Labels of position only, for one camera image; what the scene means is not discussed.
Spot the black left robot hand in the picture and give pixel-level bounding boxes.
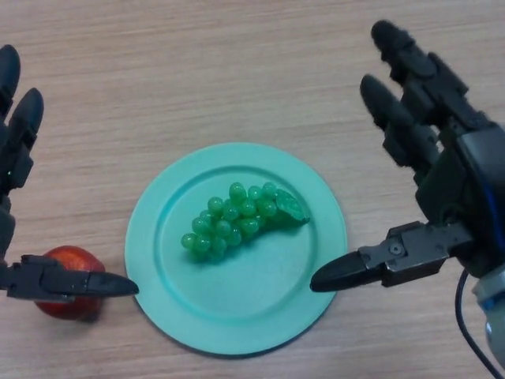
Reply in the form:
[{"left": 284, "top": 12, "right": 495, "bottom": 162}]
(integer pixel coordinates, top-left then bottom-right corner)
[{"left": 0, "top": 44, "right": 140, "bottom": 304}]

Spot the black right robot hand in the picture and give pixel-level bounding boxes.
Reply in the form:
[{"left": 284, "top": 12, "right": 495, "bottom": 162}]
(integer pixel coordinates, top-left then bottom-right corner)
[{"left": 310, "top": 20, "right": 505, "bottom": 294}]

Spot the green grapes bunch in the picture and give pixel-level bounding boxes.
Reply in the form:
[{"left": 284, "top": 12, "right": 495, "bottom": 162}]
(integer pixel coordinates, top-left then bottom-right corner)
[{"left": 180, "top": 181, "right": 311, "bottom": 265}]

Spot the round green plastic plate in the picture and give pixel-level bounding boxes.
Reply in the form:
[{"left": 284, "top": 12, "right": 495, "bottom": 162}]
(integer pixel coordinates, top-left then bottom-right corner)
[{"left": 124, "top": 142, "right": 349, "bottom": 355}]

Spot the red apple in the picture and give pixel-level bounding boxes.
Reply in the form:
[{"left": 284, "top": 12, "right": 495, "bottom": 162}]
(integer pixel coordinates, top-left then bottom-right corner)
[{"left": 34, "top": 245, "right": 107, "bottom": 321}]

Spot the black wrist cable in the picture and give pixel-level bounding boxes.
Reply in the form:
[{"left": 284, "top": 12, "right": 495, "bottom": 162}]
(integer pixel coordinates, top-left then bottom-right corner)
[{"left": 454, "top": 272, "right": 499, "bottom": 379}]

